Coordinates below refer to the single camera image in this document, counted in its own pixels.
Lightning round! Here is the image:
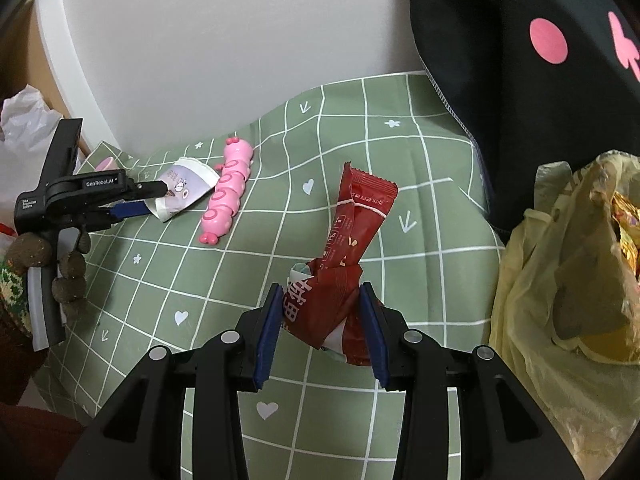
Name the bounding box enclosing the white crushed paper cup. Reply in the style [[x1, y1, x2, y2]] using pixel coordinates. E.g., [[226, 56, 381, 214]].
[[145, 157, 220, 222]]

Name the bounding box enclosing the dark red snack wrapper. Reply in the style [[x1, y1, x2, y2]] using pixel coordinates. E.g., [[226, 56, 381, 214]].
[[283, 162, 398, 366]]

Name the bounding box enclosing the red gold candy wrapper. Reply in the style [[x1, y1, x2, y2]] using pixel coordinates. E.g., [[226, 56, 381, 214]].
[[611, 191, 639, 278]]

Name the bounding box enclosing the yellow-green trash bag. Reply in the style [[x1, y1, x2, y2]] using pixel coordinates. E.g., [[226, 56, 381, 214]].
[[489, 151, 639, 479]]

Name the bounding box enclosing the left hand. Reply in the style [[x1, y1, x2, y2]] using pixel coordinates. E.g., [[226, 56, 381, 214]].
[[4, 228, 92, 321]]

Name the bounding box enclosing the pink cylindrical box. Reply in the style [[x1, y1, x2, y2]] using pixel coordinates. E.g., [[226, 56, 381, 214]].
[[96, 157, 119, 172]]

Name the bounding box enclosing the white plastic bag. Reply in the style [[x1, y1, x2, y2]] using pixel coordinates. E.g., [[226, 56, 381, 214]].
[[0, 84, 63, 228]]

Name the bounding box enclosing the green grid cloth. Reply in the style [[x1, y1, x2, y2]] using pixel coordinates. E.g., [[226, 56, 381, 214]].
[[31, 70, 507, 480]]

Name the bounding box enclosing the pink caterpillar toy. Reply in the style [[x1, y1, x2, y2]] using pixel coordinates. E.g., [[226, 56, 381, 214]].
[[198, 136, 254, 245]]

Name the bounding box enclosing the black hello kitty bag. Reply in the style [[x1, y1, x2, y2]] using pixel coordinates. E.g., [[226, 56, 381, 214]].
[[410, 0, 639, 237]]

